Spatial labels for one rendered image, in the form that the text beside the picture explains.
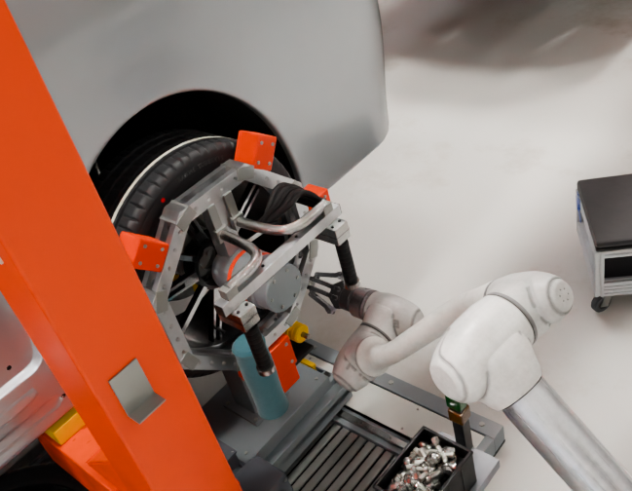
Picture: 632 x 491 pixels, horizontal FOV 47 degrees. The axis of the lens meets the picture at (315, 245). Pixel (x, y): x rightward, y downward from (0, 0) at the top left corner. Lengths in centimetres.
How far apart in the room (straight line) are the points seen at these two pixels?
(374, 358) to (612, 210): 125
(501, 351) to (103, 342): 70
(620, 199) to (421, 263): 85
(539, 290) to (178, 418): 72
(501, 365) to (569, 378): 127
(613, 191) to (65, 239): 215
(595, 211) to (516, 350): 143
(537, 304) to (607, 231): 126
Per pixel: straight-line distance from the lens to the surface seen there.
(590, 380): 265
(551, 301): 146
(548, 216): 334
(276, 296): 182
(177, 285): 193
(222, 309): 164
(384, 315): 194
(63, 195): 112
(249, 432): 239
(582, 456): 146
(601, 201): 283
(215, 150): 188
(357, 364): 188
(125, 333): 126
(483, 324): 141
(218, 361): 197
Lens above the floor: 199
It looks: 36 degrees down
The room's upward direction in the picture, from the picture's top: 16 degrees counter-clockwise
